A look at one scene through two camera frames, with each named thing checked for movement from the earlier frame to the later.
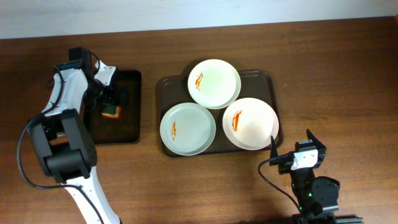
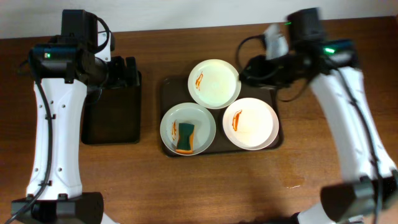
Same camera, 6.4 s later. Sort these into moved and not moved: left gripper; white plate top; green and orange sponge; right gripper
Moved: left gripper; right gripper; green and orange sponge
Not moved: white plate top
